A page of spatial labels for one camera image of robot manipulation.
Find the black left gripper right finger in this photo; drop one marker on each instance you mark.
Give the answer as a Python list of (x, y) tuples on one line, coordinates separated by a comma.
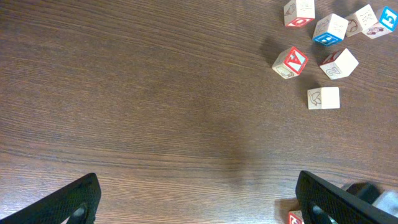
[(323, 202)]

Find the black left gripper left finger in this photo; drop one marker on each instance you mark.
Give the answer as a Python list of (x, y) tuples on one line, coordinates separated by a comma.
[(76, 202)]

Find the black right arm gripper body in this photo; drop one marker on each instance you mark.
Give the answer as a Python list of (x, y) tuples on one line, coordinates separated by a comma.
[(372, 194)]

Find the wooden block letter I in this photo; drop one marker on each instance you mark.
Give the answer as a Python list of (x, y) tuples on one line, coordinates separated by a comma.
[(295, 217)]

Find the wooden block green V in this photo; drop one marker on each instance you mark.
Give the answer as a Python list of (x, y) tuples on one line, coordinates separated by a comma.
[(323, 98)]

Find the wooden block blue side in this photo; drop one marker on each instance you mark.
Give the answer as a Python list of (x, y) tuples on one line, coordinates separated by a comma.
[(339, 64)]

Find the wooden block red A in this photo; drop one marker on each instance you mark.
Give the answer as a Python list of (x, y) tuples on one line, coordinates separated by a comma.
[(290, 63)]

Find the wooden block blue H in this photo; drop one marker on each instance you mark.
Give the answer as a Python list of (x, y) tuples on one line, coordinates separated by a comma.
[(330, 30)]

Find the wooden block blue 5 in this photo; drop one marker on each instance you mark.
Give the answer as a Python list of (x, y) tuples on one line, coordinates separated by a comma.
[(386, 23)]

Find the wooden block red circle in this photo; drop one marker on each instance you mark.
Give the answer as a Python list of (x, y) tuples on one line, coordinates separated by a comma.
[(360, 20)]

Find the wooden block red Q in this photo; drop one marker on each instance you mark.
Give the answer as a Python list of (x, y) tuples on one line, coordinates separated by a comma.
[(298, 13)]

